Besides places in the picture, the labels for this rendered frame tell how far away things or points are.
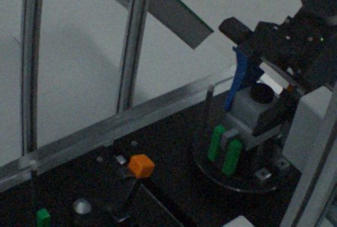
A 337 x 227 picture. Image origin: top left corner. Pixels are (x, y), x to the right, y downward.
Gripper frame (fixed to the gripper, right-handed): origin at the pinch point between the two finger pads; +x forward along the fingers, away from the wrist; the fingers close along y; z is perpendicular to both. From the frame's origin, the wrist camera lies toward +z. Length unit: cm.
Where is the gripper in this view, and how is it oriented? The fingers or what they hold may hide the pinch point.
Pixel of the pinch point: (256, 101)
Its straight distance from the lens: 78.6
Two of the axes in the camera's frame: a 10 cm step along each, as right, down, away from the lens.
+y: 6.3, 6.0, -4.9
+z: -4.7, -2.1, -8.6
